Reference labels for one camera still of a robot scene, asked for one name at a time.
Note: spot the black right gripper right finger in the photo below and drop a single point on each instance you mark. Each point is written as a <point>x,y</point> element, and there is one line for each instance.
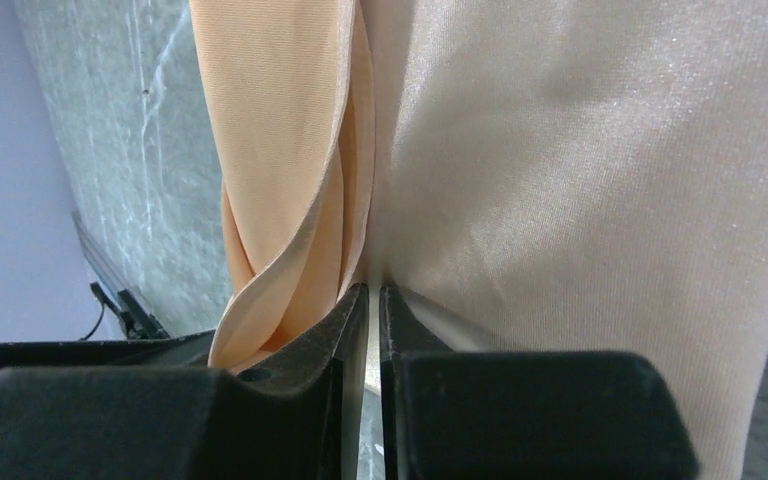
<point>453,414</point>

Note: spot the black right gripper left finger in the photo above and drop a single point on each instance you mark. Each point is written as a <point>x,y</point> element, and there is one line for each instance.
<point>294,415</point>

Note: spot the orange cloth napkin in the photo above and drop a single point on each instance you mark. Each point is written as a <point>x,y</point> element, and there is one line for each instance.
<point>567,175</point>

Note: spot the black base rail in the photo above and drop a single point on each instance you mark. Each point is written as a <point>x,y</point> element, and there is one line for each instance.
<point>146,342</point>

